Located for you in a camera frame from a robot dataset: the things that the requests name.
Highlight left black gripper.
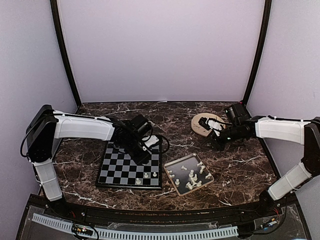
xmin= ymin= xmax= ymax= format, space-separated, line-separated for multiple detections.
xmin=120 ymin=134 xmax=152 ymax=166

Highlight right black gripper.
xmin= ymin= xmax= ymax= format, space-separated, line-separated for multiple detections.
xmin=201 ymin=123 xmax=242 ymax=152

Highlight black grey chessboard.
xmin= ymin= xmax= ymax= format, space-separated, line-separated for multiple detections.
xmin=95 ymin=141 xmax=162 ymax=190

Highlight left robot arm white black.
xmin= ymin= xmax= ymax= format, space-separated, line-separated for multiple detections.
xmin=20 ymin=104 xmax=160 ymax=218

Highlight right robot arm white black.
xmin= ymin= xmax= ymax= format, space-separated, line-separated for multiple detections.
xmin=198 ymin=102 xmax=320 ymax=217

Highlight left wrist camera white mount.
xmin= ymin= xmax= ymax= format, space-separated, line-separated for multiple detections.
xmin=142 ymin=135 xmax=160 ymax=151

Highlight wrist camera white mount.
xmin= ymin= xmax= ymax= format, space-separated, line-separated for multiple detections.
xmin=198 ymin=117 xmax=224 ymax=131
xmin=142 ymin=135 xmax=160 ymax=151

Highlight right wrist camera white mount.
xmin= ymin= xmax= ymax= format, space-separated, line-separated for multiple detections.
xmin=198 ymin=117 xmax=224 ymax=131

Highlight black front rail base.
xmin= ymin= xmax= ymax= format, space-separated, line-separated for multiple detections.
xmin=16 ymin=194 xmax=311 ymax=240

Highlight grey slotted cable duct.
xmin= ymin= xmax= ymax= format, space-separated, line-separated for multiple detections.
xmin=31 ymin=213 xmax=239 ymax=240

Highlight right black frame post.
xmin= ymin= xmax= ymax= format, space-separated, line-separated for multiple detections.
xmin=242 ymin=0 xmax=272 ymax=105

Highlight black frame post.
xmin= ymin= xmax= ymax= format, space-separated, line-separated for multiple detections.
xmin=242 ymin=0 xmax=272 ymax=105
xmin=49 ymin=0 xmax=82 ymax=108

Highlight left black frame post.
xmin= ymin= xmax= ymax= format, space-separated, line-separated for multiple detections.
xmin=49 ymin=0 xmax=82 ymax=108

